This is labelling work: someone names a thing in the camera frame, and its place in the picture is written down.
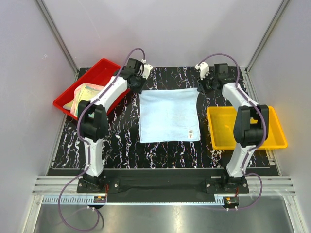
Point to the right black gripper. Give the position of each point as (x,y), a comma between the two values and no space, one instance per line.
(201,88)

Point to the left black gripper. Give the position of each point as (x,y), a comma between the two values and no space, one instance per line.
(139,90)

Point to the light blue towel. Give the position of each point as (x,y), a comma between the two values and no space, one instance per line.
(168,115)

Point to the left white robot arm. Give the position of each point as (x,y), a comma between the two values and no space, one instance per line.
(93,123)

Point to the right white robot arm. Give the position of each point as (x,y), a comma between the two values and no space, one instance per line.
(251,124)

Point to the yellow plastic bin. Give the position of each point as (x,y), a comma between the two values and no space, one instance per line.
(221,124)

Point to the red plastic bin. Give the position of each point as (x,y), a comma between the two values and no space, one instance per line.
(99,74)

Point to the pastel yellow pink towel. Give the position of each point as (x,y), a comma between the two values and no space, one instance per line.
(85,91)

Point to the left connector box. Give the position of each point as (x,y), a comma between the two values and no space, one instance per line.
(100,199)

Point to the connector box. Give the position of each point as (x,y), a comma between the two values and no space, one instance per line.
(233,200)
(100,199)

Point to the right connector box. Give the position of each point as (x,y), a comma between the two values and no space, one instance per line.
(233,200)

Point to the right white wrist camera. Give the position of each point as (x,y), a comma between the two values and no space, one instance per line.
(203,68)

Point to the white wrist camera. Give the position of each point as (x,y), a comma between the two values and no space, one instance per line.
(203,68)
(147,68)

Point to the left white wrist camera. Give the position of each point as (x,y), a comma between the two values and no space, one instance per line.
(147,68)

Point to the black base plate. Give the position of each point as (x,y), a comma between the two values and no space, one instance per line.
(210,185)

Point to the aluminium rail frame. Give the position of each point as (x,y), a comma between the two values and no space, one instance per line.
(269,185)

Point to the white slotted cable duct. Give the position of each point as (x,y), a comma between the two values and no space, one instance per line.
(70,200)

